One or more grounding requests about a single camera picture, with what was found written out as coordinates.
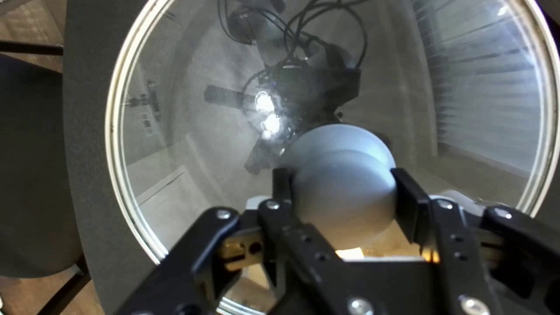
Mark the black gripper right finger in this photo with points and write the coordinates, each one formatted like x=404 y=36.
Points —
x=465 y=251

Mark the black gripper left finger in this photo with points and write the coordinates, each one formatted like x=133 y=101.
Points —
x=273 y=246

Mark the glass lid with black knob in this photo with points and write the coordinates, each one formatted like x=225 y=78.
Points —
x=192 y=117

